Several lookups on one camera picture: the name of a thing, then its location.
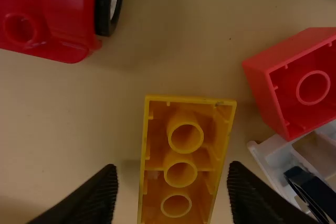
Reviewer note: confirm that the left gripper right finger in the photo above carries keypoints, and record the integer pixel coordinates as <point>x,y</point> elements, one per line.
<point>252,197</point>

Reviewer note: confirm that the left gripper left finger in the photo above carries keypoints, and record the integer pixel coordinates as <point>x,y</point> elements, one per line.
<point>86,200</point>

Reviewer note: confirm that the yellow toy brick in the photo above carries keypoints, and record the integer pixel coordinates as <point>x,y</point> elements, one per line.
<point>181,161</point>

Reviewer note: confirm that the white toy brick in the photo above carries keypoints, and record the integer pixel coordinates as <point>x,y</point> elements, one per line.
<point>278,155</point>

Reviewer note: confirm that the red wheeled toy brick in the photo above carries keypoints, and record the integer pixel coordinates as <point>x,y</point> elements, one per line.
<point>52,11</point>

